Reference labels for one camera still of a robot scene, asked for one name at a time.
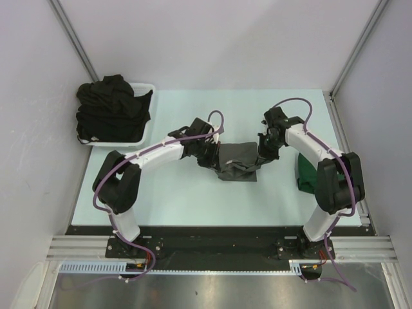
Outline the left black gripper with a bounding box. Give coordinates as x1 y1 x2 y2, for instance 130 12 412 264
194 140 221 173

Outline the grey t shirt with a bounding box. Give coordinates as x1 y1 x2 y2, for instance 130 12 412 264
216 142 260 182

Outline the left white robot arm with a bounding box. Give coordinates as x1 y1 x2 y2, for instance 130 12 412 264
92 118 224 258

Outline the green folded t shirt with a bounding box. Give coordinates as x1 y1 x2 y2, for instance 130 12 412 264
297 153 317 194

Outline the purple cable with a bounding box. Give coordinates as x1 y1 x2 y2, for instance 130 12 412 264
268 98 359 292
59 109 225 292

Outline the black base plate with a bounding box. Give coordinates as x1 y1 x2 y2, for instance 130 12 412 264
66 225 377 273

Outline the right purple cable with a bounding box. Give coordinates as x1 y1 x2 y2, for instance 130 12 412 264
268 98 359 292

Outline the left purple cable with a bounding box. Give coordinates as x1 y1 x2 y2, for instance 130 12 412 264
59 109 225 292

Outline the aluminium frame rail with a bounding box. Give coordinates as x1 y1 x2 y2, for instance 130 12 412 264
46 236 398 263

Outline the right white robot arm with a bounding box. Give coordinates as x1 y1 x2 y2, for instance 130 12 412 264
257 107 365 258

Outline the light blue cable duct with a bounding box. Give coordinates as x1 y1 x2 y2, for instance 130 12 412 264
59 260 303 276

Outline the black t shirts pile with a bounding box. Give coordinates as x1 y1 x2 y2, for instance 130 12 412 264
76 74 154 144

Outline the white plastic basket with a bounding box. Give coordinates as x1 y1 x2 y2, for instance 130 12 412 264
77 82 156 148

